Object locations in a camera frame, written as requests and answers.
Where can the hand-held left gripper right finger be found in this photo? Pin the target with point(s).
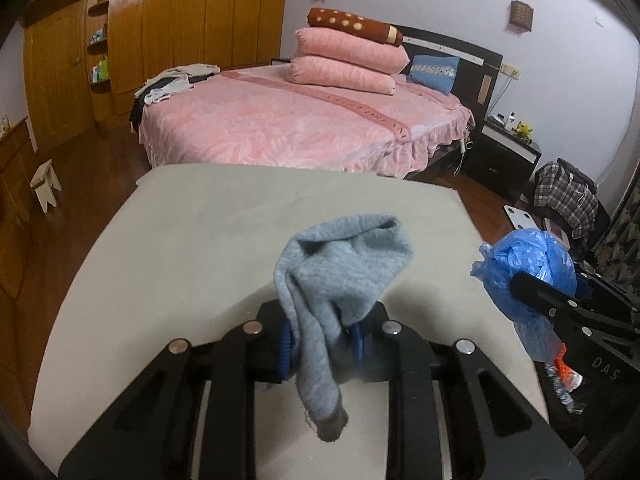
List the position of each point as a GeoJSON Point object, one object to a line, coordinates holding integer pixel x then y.
{"type": "Point", "coordinates": [358, 345]}

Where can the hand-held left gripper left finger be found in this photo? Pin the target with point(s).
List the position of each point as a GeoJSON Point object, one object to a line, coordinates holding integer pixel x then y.
{"type": "Point", "coordinates": [284, 352]}

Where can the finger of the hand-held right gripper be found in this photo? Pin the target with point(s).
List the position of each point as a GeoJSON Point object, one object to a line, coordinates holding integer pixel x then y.
{"type": "Point", "coordinates": [530, 287]}
{"type": "Point", "coordinates": [600, 285]}

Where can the blue plastic bag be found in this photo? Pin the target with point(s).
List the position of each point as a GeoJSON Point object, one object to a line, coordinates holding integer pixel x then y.
{"type": "Point", "coordinates": [525, 260]}

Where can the orange foam mesh sheet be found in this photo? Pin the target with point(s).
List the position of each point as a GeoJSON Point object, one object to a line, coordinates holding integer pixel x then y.
{"type": "Point", "coordinates": [564, 370]}

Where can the grey sock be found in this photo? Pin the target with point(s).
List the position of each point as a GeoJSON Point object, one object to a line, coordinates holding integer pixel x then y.
{"type": "Point", "coordinates": [340, 270]}

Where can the white bathroom scale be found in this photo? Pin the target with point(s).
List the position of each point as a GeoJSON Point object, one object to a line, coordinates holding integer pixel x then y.
{"type": "Point", "coordinates": [520, 218]}

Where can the plaid shirt on chair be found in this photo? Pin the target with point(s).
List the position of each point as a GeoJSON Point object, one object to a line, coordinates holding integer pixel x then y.
{"type": "Point", "coordinates": [565, 200]}

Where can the dark nightstand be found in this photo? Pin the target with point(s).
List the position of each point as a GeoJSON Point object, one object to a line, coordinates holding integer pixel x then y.
{"type": "Point", "coordinates": [500, 165]}

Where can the yellow plush toy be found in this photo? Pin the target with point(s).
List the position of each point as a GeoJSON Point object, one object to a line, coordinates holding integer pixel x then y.
{"type": "Point", "coordinates": [523, 130]}

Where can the white bottle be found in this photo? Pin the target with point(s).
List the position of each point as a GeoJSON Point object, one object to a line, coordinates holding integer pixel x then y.
{"type": "Point", "coordinates": [510, 121]}

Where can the pink bedspread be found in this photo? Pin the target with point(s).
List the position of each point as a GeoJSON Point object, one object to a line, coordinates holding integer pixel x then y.
{"type": "Point", "coordinates": [300, 125]}

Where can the blue pillow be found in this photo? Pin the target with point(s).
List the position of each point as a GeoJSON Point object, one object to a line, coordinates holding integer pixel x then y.
{"type": "Point", "coordinates": [434, 72]}

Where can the dark wooden bed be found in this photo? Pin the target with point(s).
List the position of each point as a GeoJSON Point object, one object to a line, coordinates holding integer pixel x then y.
{"type": "Point", "coordinates": [450, 45]}

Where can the pink folded blanket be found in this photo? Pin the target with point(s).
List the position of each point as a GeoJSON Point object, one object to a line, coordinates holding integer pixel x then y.
{"type": "Point", "coordinates": [350, 50]}
{"type": "Point", "coordinates": [340, 76]}

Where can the small white stool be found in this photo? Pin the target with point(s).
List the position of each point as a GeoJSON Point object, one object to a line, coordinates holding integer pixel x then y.
{"type": "Point", "coordinates": [46, 185]}

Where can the pile of clothes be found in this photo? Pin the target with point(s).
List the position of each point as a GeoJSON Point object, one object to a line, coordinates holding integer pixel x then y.
{"type": "Point", "coordinates": [172, 82]}

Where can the brown dotted bolster pillow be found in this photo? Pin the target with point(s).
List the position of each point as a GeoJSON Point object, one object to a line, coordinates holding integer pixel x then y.
{"type": "Point", "coordinates": [350, 22]}

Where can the low wooden cabinet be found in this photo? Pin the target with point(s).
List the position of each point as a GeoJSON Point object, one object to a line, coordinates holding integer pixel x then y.
{"type": "Point", "coordinates": [12, 175]}

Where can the wooden wardrobe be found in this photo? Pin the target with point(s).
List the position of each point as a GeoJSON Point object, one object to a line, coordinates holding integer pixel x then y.
{"type": "Point", "coordinates": [190, 20]}

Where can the wall socket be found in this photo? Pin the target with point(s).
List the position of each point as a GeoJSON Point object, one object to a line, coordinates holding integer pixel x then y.
{"type": "Point", "coordinates": [511, 71]}

